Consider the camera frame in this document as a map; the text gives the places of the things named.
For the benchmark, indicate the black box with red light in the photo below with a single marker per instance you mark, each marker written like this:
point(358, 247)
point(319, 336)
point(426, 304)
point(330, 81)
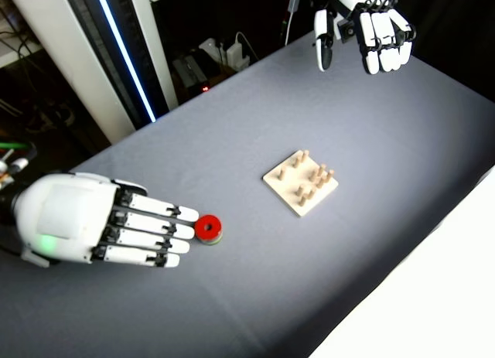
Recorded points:
point(191, 76)

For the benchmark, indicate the wooden peg board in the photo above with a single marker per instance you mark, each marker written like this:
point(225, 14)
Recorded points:
point(295, 195)

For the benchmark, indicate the white power adapter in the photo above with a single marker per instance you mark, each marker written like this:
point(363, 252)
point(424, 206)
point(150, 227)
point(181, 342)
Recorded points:
point(237, 56)

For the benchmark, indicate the white column with light strip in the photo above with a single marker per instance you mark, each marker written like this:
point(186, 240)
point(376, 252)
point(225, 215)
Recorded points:
point(58, 60)

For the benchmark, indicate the grey table cloth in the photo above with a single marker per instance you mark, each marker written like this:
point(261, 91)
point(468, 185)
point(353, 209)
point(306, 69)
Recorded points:
point(270, 280)

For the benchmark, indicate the white shelf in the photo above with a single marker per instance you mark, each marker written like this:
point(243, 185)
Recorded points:
point(11, 45)

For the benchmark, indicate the multicoloured striped block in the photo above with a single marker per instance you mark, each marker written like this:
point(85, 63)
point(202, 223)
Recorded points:
point(208, 228)

